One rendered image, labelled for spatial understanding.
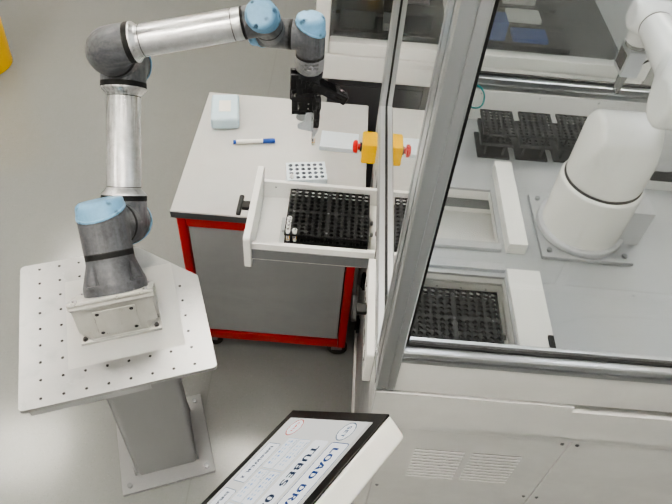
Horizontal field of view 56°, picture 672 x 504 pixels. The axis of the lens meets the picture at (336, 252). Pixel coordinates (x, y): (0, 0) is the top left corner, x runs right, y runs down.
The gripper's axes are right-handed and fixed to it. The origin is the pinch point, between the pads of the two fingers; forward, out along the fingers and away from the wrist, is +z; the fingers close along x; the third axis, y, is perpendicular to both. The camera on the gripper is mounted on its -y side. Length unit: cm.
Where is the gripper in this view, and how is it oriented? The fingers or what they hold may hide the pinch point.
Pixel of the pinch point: (315, 131)
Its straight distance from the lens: 185.7
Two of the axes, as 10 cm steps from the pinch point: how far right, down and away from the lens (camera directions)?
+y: -9.9, 0.5, -1.2
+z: -0.6, 6.7, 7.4
